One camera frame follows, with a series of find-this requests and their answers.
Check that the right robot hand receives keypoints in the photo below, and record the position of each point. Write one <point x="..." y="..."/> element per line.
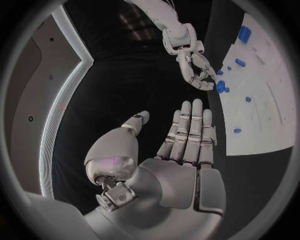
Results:
<point x="187" y="69"/>

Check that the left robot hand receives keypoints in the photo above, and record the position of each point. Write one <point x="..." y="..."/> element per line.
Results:
<point x="173" y="180"/>

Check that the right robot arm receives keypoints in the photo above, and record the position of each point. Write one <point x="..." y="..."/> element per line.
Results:
<point x="171" y="20"/>

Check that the white task board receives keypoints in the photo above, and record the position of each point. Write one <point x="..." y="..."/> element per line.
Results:
<point x="257" y="105"/>

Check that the blue plug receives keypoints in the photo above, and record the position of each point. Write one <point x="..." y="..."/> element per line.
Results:
<point x="219" y="72"/>

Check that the blue gear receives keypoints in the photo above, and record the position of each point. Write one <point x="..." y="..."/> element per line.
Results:
<point x="220" y="86"/>

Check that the blue short cylinder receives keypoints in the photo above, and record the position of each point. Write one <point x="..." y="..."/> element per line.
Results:
<point x="240" y="62"/>

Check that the blue block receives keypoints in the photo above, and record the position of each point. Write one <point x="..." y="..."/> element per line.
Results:
<point x="244" y="34"/>

